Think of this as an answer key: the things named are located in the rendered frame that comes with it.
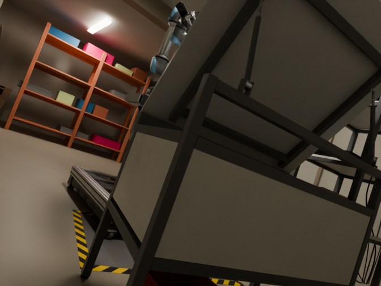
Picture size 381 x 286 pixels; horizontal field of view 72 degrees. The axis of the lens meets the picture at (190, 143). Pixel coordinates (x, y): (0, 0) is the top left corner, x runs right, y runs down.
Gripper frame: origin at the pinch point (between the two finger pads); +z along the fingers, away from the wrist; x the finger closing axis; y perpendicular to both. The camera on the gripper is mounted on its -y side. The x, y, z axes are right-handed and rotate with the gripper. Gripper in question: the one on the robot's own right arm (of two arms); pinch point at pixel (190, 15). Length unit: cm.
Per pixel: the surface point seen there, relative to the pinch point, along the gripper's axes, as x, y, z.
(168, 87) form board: 33.0, 19.6, 31.7
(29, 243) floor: 142, 46, 37
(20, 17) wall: 248, -184, -624
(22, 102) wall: 376, -24, -577
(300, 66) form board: -29, 47, 37
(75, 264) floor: 124, 65, 50
